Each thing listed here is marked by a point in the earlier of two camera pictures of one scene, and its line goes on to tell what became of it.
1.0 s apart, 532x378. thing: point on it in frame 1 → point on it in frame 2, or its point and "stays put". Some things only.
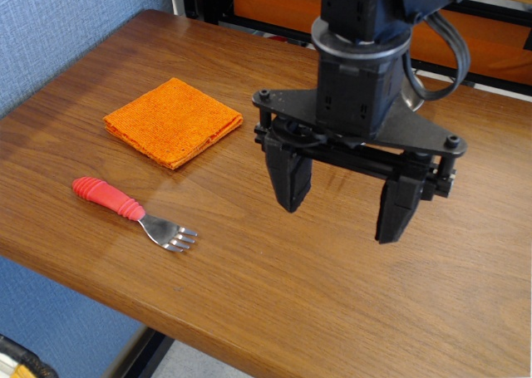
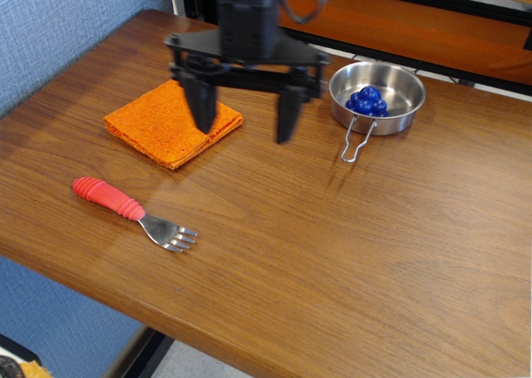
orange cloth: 171,120 stays put
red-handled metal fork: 166,233 stays put
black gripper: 356,116 → 248,47
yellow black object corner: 18,361 stays put
